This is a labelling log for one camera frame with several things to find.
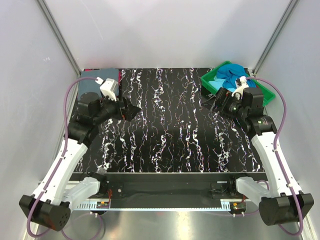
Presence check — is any aluminium frame rail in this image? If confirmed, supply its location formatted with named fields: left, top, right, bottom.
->
left=32, top=181, right=305, bottom=212

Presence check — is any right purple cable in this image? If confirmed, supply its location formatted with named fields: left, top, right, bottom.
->
left=246, top=76, right=305, bottom=237

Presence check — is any right small circuit board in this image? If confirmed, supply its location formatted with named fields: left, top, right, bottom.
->
left=232, top=201, right=247, bottom=212

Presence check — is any dark blue t shirt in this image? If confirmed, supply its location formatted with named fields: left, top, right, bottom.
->
left=216, top=63, right=249, bottom=92

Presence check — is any purple cable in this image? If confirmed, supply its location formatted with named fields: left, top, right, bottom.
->
left=26, top=76, right=105, bottom=240
left=246, top=76, right=305, bottom=237

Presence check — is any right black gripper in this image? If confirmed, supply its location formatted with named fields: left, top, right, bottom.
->
left=200, top=87, right=248, bottom=121

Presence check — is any grey blue t shirt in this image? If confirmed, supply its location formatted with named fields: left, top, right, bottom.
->
left=78, top=67, right=120, bottom=100

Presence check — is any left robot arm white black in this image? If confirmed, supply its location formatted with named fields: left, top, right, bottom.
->
left=19, top=92, right=141, bottom=231

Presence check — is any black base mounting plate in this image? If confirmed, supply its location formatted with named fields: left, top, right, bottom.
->
left=79, top=171, right=256, bottom=200

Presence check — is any small circuit board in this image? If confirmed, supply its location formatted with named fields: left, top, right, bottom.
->
left=232, top=201, right=247, bottom=212
left=96, top=201, right=110, bottom=209

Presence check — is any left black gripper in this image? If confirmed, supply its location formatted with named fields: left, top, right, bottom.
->
left=93, top=92, right=141, bottom=126

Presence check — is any left small circuit board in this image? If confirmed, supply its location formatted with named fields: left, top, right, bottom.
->
left=96, top=201, right=110, bottom=209

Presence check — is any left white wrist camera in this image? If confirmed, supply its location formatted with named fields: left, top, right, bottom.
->
left=95, top=77, right=119, bottom=102

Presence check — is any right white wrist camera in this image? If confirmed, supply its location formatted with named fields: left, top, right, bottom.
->
left=231, top=76, right=249, bottom=100

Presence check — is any green plastic bin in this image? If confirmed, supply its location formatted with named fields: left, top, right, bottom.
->
left=201, top=60, right=276, bottom=107

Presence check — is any folded red t shirt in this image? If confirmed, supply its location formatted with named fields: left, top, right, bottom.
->
left=118, top=69, right=123, bottom=86

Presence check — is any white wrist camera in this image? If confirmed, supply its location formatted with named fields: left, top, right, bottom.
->
left=231, top=76, right=249, bottom=100
left=95, top=77, right=119, bottom=102

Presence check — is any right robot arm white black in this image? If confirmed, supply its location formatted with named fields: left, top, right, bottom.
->
left=214, top=87, right=314, bottom=226

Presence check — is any light blue t shirt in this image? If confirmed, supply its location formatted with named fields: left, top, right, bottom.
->
left=208, top=78, right=237, bottom=92

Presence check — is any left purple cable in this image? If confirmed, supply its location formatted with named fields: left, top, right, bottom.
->
left=26, top=76, right=105, bottom=240

